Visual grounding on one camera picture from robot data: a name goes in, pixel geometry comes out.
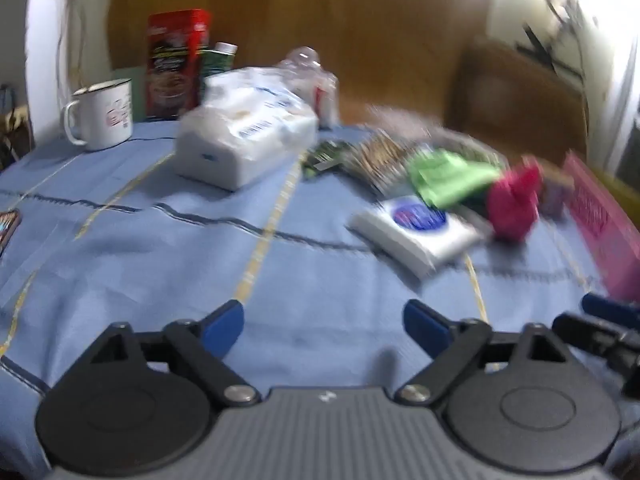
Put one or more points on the pink tin box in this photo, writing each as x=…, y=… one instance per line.
x=607, y=230

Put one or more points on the white plastic tissue pack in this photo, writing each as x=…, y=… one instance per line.
x=240, y=130

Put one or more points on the dark patterned flat packet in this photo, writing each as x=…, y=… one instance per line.
x=7, y=230

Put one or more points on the green cloth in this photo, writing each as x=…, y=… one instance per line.
x=445, y=177

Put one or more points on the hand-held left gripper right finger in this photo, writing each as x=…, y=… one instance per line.
x=424, y=327

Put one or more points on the small purple can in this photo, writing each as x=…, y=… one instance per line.
x=557, y=195

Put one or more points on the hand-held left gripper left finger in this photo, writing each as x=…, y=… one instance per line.
x=225, y=327

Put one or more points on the white wet wipe pack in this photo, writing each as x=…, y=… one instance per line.
x=420, y=232

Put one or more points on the black folding stand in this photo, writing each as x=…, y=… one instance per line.
x=547, y=55

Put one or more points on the pink cloth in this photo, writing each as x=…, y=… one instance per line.
x=515, y=202

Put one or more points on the dark green packet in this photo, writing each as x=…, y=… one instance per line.
x=325, y=157

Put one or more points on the white enamel mug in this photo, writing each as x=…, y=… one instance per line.
x=107, y=115

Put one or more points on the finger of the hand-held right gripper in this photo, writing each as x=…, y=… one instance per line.
x=595, y=335
x=610, y=306

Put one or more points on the red cardboard box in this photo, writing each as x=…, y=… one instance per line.
x=175, y=65

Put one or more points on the wooden chair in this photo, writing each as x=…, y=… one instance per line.
x=515, y=105

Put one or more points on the clear plastic bottle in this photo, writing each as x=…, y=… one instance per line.
x=310, y=75

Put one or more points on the green carton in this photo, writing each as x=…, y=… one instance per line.
x=218, y=62

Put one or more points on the blue tablecloth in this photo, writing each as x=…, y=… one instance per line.
x=165, y=260

